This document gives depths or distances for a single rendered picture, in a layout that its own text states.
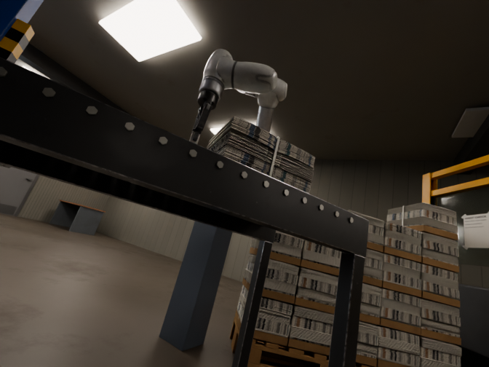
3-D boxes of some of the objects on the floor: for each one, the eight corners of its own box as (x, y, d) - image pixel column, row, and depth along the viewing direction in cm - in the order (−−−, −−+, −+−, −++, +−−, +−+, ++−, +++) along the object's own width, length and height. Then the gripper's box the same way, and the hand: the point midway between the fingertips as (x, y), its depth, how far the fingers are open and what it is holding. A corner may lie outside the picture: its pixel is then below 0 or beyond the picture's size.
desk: (73, 228, 712) (84, 206, 732) (95, 235, 642) (105, 211, 663) (47, 223, 655) (59, 199, 675) (68, 231, 585) (81, 204, 606)
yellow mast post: (418, 373, 192) (422, 175, 244) (428, 375, 192) (429, 177, 245) (428, 379, 183) (430, 172, 235) (438, 381, 184) (437, 175, 236)
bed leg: (235, 396, 99) (267, 242, 119) (241, 405, 94) (273, 243, 114) (223, 396, 97) (258, 239, 116) (228, 406, 92) (264, 240, 111)
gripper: (224, 92, 84) (205, 149, 77) (212, 108, 95) (195, 158, 89) (205, 82, 81) (185, 140, 74) (195, 99, 92) (177, 151, 86)
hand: (193, 141), depth 82 cm, fingers closed
